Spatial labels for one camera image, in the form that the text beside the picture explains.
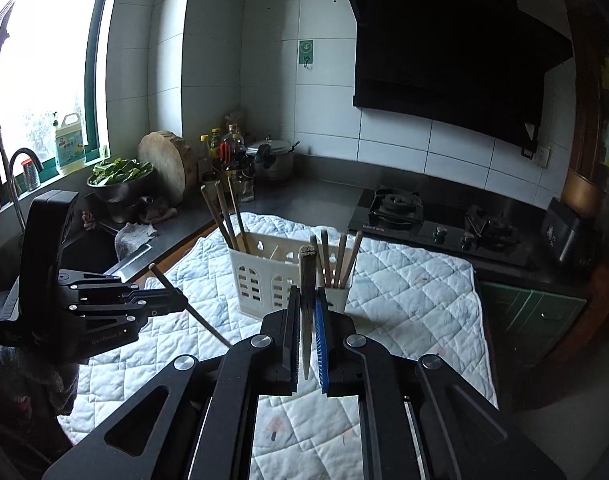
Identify wooden cabinet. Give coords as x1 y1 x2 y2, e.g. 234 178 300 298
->
555 0 609 286

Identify brown wooden board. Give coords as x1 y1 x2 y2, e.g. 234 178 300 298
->
152 222 220 277

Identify black kitchen appliance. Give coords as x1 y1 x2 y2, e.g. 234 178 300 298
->
541 197 594 267

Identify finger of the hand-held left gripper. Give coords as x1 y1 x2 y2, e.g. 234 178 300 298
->
58 268 188 307
67 304 190 332

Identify detergent bottle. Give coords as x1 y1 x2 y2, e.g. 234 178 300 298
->
53 111 88 171

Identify stainless steel sink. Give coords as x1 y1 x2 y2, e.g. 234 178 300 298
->
59 225 156 282

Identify black range hood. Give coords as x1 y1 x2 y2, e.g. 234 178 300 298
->
343 0 574 149

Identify pink rag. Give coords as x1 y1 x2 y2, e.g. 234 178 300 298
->
139 197 178 224

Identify metal can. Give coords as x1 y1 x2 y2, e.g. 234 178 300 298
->
21 157 40 192

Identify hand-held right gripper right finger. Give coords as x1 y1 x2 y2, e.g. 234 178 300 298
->
313 284 571 480

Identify large dark oil bottle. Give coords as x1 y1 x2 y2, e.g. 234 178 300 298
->
222 124 248 173

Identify stainless steel bowl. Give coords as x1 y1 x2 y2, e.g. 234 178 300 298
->
87 170 154 204

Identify green leafy vegetables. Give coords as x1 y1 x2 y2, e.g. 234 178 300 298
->
88 158 154 186

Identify steel pressure cooker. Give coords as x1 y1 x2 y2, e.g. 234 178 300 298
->
246 136 301 184

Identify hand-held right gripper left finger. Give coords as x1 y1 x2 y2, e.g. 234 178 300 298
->
42 284 302 480

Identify steel faucet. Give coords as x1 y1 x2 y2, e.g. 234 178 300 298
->
7 147 45 233

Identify person's left hand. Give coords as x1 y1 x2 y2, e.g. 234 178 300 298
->
0 336 81 413

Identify wall socket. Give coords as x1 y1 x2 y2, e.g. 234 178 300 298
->
521 145 551 167

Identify black gas stove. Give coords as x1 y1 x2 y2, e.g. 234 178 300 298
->
348 186 536 269

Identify green cabinet doors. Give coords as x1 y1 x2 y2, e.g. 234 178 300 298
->
477 280 589 367

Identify white plastic chopstick holder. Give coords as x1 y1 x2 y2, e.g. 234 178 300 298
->
228 231 354 322

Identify white quilted cloth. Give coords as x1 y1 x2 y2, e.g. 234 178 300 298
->
57 212 500 480

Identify grey dish rag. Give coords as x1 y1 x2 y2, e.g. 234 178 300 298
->
114 222 158 259

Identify window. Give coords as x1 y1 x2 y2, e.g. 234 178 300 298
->
0 0 116 221

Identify round wooden chopping board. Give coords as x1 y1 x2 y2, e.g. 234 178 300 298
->
138 131 192 206

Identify copper pot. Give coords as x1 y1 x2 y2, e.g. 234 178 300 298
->
562 170 604 219

